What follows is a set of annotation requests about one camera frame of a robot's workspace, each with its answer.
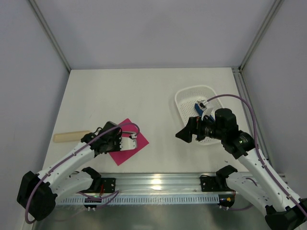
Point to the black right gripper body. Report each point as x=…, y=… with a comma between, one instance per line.
x=195, y=129

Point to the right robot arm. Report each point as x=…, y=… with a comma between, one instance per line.
x=283, y=209

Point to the slotted cable duct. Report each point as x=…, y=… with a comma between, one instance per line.
x=145, y=200

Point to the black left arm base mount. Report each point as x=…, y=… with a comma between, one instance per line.
x=106, y=185

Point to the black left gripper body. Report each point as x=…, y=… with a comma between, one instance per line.
x=117, y=143

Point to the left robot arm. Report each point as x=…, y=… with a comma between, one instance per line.
x=39, y=192

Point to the blue packet in basket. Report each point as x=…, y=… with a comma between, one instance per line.
x=199, y=111

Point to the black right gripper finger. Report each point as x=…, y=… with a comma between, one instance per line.
x=203, y=139
x=189, y=130

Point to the white perforated plastic basket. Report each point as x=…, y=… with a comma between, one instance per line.
x=185, y=100

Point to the pink paper napkin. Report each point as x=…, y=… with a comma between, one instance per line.
x=119, y=157

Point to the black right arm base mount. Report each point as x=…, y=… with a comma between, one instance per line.
x=208, y=183

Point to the aluminium frame rail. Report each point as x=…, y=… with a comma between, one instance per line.
x=153, y=183

